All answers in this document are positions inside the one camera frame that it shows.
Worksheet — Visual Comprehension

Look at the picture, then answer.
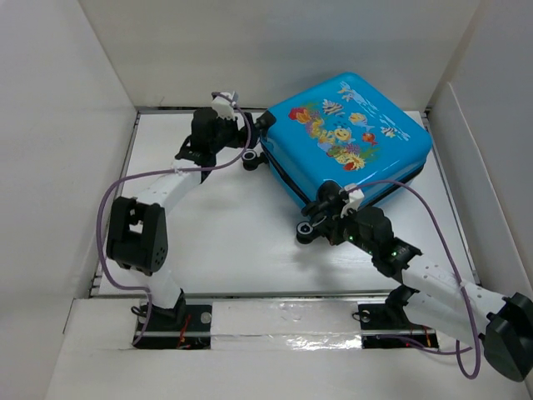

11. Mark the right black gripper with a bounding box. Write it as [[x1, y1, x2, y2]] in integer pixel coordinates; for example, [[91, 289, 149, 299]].
[[314, 204, 376, 257]]

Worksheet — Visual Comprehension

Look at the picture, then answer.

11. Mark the blue hard-shell suitcase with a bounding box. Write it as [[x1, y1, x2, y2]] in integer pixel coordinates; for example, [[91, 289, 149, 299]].
[[241, 72, 432, 247]]

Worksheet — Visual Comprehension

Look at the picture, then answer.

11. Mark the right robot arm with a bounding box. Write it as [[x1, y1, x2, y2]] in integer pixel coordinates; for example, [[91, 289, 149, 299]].
[[311, 207, 532, 382]]

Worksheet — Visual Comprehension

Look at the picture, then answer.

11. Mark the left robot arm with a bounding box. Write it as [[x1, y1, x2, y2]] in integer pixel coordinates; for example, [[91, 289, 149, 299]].
[[105, 106, 259, 331]]

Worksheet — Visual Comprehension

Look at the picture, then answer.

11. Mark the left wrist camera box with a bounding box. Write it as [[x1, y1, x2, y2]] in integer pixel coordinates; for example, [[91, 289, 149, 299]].
[[211, 91, 238, 121]]

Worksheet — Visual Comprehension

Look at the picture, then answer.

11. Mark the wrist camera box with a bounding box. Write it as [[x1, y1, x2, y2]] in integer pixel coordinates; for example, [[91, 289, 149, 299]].
[[339, 183, 365, 218], [211, 91, 238, 121]]

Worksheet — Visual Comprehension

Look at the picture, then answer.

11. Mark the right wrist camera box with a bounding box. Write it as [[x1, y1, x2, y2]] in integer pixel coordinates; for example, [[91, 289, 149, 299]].
[[339, 183, 365, 218]]

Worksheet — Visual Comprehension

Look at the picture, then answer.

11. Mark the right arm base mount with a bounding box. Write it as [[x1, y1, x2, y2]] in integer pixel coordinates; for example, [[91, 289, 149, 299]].
[[351, 303, 439, 350]]

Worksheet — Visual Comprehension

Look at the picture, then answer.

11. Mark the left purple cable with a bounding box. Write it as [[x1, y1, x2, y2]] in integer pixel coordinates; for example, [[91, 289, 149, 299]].
[[96, 91, 256, 347]]

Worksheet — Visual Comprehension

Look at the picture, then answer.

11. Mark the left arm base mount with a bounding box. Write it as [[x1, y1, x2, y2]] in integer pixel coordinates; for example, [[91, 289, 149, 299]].
[[131, 303, 212, 350]]

